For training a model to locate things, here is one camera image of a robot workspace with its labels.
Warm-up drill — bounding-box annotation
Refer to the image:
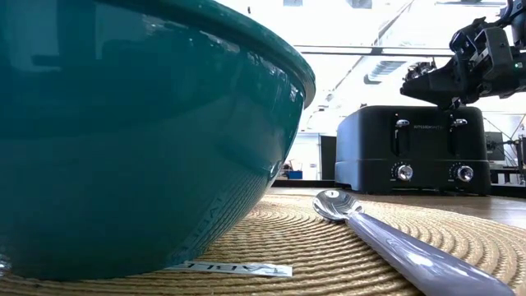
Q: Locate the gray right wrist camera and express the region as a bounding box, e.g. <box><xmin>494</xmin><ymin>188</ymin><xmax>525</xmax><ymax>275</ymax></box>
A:
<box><xmin>449</xmin><ymin>16</ymin><xmax>514</xmax><ymax>79</ymax></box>

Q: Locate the black four-slot toaster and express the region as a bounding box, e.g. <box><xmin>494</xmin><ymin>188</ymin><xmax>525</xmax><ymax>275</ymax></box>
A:
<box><xmin>334</xmin><ymin>104</ymin><xmax>493</xmax><ymax>197</ymax></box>

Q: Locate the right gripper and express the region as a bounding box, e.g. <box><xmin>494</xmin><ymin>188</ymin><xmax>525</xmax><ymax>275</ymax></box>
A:
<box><xmin>399</xmin><ymin>65</ymin><xmax>520</xmax><ymax>112</ymax></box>

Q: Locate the ceiling air vent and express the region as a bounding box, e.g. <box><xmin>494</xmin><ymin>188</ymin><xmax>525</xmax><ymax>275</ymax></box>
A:
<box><xmin>362</xmin><ymin>59</ymin><xmax>408</xmax><ymax>86</ymax></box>

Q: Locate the teal bowl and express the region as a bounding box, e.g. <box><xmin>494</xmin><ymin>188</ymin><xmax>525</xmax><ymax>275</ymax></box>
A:
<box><xmin>0</xmin><ymin>0</ymin><xmax>317</xmax><ymax>282</ymax></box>

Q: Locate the round yellow woven placemat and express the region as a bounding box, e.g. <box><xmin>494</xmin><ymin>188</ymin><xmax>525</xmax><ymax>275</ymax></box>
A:
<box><xmin>0</xmin><ymin>193</ymin><xmax>526</xmax><ymax>296</ymax></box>

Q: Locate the black hanging ceiling fixture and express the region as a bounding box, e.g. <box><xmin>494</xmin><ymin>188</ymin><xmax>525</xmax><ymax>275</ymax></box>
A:
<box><xmin>404</xmin><ymin>60</ymin><xmax>438</xmax><ymax>83</ymax></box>

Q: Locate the black background monitor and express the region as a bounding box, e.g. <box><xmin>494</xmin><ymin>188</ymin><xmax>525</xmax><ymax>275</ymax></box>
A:
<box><xmin>484</xmin><ymin>131</ymin><xmax>507</xmax><ymax>163</ymax></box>

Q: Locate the black cabinet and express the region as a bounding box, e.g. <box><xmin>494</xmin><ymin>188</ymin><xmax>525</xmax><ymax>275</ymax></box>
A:
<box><xmin>320</xmin><ymin>135</ymin><xmax>338</xmax><ymax>182</ymax></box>

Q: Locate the black aluminium table frame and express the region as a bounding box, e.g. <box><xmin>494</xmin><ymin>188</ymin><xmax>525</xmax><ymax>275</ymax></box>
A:
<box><xmin>270</xmin><ymin>178</ymin><xmax>526</xmax><ymax>199</ymax></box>

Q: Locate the spoon with lavender handle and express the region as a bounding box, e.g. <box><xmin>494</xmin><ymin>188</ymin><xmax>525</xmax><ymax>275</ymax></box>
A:
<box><xmin>311</xmin><ymin>188</ymin><xmax>517</xmax><ymax>296</ymax></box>

